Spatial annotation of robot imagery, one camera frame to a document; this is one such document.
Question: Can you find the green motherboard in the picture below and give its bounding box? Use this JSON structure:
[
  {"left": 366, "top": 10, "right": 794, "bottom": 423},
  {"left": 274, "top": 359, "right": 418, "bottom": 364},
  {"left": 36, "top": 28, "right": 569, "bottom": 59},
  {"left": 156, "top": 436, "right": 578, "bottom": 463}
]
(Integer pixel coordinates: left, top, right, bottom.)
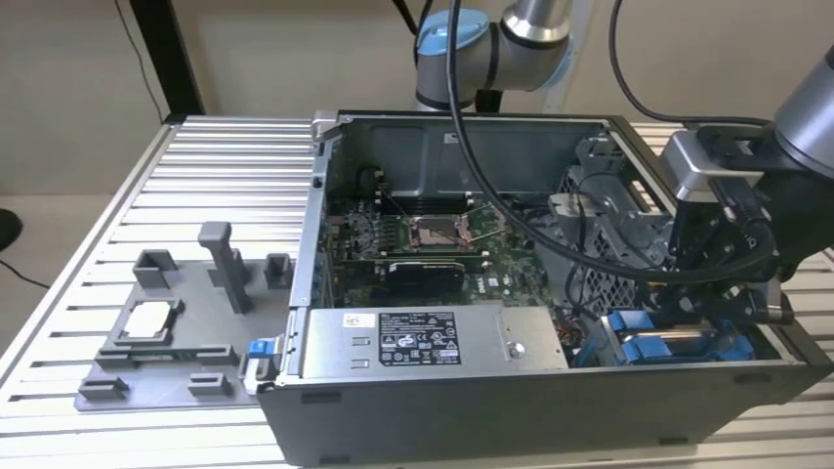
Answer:
[{"left": 322, "top": 194, "right": 555, "bottom": 312}]

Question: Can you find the grey parts rack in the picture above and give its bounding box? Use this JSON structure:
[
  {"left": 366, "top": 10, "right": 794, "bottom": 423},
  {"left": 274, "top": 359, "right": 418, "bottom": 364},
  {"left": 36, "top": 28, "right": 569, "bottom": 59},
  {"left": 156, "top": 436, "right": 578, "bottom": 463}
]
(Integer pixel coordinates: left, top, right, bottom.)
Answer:
[{"left": 72, "top": 220, "right": 299, "bottom": 409}]

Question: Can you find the hard disk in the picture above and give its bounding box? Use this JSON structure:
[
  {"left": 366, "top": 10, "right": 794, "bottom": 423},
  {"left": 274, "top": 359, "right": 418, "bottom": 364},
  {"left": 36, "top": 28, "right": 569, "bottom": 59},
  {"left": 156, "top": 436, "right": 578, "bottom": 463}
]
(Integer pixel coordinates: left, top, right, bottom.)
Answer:
[{"left": 599, "top": 308, "right": 742, "bottom": 346}]

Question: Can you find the black RAM slot row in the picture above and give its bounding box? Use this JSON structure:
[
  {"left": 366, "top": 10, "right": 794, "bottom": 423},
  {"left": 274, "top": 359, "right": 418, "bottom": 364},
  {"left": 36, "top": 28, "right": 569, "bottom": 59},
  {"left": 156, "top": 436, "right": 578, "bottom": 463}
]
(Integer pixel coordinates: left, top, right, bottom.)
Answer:
[
  {"left": 379, "top": 248, "right": 491, "bottom": 261},
  {"left": 374, "top": 190, "right": 474, "bottom": 210}
]

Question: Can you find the thin black wall cable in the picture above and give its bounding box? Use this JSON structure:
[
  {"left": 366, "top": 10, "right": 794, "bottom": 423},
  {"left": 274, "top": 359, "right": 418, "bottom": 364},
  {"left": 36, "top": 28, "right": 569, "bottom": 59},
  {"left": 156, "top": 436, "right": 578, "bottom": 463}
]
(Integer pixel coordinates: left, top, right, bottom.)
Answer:
[{"left": 111, "top": 0, "right": 168, "bottom": 126}]

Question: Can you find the metal socket cover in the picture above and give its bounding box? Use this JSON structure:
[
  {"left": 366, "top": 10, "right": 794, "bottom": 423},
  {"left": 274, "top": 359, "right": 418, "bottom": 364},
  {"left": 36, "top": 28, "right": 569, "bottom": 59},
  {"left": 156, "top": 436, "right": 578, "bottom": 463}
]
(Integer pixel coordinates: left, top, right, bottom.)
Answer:
[{"left": 461, "top": 199, "right": 518, "bottom": 244}]

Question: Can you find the thin metal locking lever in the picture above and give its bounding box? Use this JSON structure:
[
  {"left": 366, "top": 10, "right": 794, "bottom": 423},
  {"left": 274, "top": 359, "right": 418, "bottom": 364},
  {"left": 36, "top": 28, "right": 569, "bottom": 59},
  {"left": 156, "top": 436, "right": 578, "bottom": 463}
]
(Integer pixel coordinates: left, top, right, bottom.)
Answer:
[{"left": 379, "top": 187, "right": 422, "bottom": 231}]

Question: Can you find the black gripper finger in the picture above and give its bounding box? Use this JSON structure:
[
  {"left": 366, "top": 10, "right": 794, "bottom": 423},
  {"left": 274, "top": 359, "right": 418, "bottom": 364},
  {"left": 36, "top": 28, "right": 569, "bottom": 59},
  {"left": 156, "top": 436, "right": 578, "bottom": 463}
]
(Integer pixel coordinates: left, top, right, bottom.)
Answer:
[
  {"left": 720, "top": 287, "right": 794, "bottom": 324},
  {"left": 657, "top": 285, "right": 705, "bottom": 327}
]

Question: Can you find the black graphics card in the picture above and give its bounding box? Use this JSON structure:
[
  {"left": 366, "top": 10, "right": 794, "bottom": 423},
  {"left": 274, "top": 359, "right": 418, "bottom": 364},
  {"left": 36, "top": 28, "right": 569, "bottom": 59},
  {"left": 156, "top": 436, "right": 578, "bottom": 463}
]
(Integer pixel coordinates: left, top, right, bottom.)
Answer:
[{"left": 383, "top": 261, "right": 469, "bottom": 297}]

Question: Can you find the black data wire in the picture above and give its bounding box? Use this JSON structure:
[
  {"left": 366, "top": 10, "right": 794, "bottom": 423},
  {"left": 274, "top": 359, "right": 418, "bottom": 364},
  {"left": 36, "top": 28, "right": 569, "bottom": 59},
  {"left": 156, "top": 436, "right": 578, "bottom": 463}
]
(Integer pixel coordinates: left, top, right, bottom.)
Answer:
[{"left": 561, "top": 173, "right": 653, "bottom": 319}]

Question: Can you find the thick black camera cable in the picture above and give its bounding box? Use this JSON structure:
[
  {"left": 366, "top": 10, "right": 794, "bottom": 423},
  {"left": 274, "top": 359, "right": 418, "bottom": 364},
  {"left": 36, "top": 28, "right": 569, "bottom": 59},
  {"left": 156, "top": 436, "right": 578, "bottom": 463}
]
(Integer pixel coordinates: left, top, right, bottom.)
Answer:
[
  {"left": 446, "top": 0, "right": 781, "bottom": 287},
  {"left": 609, "top": 0, "right": 777, "bottom": 129}
]

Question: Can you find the blue case latch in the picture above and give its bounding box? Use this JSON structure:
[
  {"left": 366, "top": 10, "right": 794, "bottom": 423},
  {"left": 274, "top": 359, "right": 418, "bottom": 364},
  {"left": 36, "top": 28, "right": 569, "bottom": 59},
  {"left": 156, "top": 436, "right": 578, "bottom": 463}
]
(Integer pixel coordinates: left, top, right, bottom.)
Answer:
[{"left": 247, "top": 338, "right": 280, "bottom": 362}]

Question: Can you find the silver CPU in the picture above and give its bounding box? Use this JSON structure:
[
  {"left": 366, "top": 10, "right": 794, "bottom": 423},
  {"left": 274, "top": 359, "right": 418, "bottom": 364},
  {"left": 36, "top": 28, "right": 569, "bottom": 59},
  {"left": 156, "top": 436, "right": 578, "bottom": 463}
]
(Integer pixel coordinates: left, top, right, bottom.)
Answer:
[{"left": 123, "top": 300, "right": 178, "bottom": 338}]

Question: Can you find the black floor cable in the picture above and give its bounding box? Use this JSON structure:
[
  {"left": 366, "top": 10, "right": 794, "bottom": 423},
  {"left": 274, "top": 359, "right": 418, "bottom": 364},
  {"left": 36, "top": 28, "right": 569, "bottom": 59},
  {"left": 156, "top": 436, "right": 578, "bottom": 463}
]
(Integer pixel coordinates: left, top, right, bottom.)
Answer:
[{"left": 0, "top": 258, "right": 51, "bottom": 289}]

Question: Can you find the blue disk carrier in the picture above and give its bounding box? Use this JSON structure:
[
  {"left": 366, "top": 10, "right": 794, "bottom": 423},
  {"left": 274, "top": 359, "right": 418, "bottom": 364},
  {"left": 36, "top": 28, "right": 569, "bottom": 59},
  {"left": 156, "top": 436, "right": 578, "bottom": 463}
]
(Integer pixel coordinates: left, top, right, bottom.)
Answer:
[{"left": 622, "top": 336, "right": 756, "bottom": 365}]

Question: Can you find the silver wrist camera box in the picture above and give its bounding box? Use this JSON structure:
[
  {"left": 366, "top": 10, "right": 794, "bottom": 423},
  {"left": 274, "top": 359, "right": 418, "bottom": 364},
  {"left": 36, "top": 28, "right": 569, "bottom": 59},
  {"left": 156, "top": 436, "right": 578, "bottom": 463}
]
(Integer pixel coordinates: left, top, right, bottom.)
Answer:
[{"left": 655, "top": 124, "right": 781, "bottom": 202}]

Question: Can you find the CPU socket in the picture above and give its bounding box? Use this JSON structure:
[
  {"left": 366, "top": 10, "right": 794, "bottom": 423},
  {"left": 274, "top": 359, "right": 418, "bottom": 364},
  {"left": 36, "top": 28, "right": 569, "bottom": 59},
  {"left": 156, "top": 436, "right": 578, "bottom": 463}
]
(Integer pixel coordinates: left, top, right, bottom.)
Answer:
[{"left": 407, "top": 214, "right": 469, "bottom": 253}]

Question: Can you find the black cable bundle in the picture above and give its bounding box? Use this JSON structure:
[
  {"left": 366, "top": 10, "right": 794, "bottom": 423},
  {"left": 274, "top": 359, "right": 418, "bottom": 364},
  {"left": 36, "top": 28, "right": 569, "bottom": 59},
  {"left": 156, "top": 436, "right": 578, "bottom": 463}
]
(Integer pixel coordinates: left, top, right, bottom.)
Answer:
[{"left": 389, "top": 0, "right": 435, "bottom": 38}]

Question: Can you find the silver power supply unit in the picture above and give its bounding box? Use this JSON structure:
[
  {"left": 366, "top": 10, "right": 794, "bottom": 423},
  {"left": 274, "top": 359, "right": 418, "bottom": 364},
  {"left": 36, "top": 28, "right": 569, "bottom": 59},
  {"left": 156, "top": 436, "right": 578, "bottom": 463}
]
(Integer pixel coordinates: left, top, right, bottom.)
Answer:
[{"left": 301, "top": 306, "right": 569, "bottom": 380}]

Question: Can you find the perforated metal drive cage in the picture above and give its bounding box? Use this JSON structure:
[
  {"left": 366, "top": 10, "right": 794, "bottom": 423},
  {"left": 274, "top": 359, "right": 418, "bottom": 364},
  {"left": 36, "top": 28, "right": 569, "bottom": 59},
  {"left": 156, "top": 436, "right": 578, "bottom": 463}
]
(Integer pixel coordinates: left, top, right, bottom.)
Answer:
[{"left": 546, "top": 165, "right": 679, "bottom": 314}]

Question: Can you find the dark grey PC case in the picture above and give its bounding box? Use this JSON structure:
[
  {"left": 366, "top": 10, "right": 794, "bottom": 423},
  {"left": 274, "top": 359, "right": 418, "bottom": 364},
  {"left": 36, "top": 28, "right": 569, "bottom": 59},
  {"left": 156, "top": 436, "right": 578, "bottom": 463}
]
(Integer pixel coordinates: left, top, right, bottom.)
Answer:
[{"left": 256, "top": 107, "right": 834, "bottom": 468}]

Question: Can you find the black round base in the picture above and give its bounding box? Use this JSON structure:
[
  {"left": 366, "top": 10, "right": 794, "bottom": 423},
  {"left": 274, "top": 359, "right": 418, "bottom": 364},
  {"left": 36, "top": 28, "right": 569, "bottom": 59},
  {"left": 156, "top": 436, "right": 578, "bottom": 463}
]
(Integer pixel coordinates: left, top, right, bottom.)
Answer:
[{"left": 0, "top": 207, "right": 26, "bottom": 253}]

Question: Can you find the coloured supply wire bundle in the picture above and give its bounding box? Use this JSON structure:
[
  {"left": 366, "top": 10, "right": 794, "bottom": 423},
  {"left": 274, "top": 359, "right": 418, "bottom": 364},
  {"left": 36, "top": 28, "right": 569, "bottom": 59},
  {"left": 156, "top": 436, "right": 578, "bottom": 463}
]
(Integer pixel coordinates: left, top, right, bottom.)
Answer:
[{"left": 557, "top": 312, "right": 591, "bottom": 353}]

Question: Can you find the black vertical post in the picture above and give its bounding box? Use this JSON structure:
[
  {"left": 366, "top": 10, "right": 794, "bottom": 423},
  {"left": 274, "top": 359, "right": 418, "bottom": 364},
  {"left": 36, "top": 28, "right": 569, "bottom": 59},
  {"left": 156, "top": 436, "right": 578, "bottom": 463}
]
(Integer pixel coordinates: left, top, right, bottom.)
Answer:
[{"left": 128, "top": 0, "right": 207, "bottom": 116}]

